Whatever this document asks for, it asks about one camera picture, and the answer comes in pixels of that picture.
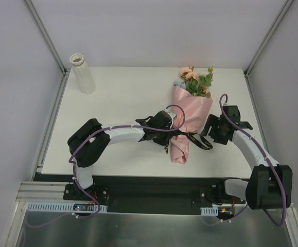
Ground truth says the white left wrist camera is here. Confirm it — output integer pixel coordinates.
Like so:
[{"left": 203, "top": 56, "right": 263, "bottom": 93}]
[{"left": 164, "top": 109, "right": 177, "bottom": 129}]

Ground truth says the pink flower bouquet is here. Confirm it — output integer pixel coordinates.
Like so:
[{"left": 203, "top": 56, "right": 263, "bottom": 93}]
[{"left": 170, "top": 66, "right": 214, "bottom": 164}]

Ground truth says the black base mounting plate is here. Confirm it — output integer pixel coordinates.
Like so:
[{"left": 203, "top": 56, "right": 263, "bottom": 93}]
[{"left": 63, "top": 176, "right": 244, "bottom": 215}]

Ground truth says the white slotted cable duct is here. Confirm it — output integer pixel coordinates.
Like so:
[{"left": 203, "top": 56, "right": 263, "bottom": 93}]
[{"left": 27, "top": 202, "right": 108, "bottom": 214}]

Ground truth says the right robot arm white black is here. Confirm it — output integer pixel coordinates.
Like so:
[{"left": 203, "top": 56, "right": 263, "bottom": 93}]
[{"left": 201, "top": 105, "right": 293, "bottom": 210}]

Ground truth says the black ribbon gold lettering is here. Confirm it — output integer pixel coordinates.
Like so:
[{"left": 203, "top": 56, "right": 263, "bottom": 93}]
[{"left": 164, "top": 130, "right": 213, "bottom": 154}]

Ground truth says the white ribbed vase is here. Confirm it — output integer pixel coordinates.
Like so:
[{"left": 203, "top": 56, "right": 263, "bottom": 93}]
[{"left": 69, "top": 54, "right": 96, "bottom": 95}]

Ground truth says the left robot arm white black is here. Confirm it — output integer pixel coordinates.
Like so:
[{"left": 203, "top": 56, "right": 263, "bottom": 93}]
[{"left": 67, "top": 110, "right": 177, "bottom": 200}]

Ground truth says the small white cable duct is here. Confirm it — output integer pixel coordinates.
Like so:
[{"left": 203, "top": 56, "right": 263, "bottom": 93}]
[{"left": 200, "top": 206, "right": 219, "bottom": 217}]

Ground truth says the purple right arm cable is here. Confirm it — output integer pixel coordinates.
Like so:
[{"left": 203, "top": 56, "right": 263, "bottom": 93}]
[{"left": 202, "top": 94, "right": 288, "bottom": 227}]

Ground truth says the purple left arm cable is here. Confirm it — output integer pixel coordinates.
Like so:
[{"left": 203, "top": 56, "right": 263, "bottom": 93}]
[{"left": 68, "top": 104, "right": 186, "bottom": 219}]

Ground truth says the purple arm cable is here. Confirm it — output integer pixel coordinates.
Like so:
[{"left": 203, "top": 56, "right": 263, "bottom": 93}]
[
  {"left": 68, "top": 104, "right": 186, "bottom": 219},
  {"left": 202, "top": 94, "right": 288, "bottom": 227}
]

